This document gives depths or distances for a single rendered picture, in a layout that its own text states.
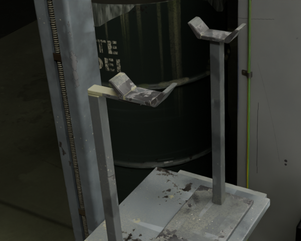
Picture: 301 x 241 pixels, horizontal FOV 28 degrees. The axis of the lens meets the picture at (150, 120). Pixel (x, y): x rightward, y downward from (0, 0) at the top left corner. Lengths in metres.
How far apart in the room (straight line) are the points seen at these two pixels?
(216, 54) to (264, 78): 0.44
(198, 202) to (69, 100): 0.29
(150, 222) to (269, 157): 0.48
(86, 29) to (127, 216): 0.33
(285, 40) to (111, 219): 0.58
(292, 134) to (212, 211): 0.40
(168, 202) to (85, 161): 0.18
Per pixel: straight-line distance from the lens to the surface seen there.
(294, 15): 1.22
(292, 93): 1.29
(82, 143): 0.91
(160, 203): 1.03
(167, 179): 1.09
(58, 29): 0.84
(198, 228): 0.97
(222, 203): 1.01
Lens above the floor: 1.43
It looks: 30 degrees down
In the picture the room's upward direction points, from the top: 5 degrees counter-clockwise
